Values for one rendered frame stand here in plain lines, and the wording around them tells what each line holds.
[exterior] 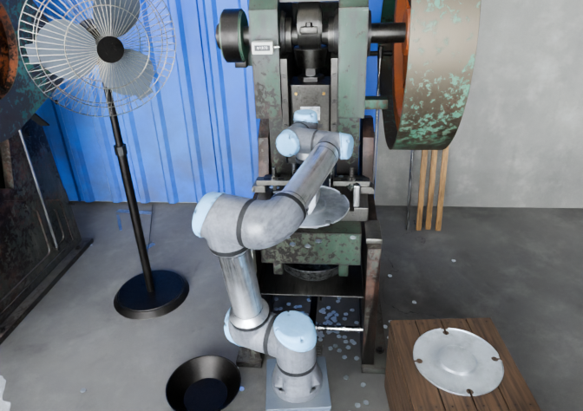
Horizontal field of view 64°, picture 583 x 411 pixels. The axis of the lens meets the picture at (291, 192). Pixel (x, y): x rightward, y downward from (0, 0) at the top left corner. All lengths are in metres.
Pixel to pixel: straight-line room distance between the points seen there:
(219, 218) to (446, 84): 0.74
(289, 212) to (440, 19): 0.67
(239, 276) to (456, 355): 0.87
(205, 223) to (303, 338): 0.43
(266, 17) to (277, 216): 0.79
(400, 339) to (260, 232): 0.89
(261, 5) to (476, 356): 1.38
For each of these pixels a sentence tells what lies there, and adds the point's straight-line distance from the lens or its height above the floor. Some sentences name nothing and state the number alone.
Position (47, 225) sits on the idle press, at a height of 0.28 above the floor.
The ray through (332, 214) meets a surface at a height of 0.78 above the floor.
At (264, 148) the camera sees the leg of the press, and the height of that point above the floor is 0.79.
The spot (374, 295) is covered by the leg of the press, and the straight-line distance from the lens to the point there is 1.87.
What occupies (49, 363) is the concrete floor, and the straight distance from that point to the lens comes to 2.46.
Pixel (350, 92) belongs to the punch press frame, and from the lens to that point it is 1.67.
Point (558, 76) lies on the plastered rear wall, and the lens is 3.24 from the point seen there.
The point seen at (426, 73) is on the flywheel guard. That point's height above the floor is 1.28.
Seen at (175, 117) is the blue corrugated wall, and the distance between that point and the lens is 3.18.
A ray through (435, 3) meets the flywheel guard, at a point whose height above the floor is 1.46.
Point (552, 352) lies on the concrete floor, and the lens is 2.44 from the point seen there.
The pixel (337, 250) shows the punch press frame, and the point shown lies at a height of 0.57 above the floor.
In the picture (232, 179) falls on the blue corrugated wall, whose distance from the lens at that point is 3.25.
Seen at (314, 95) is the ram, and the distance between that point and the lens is 1.72.
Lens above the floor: 1.59
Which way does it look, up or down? 27 degrees down
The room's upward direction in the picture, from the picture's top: 2 degrees counter-clockwise
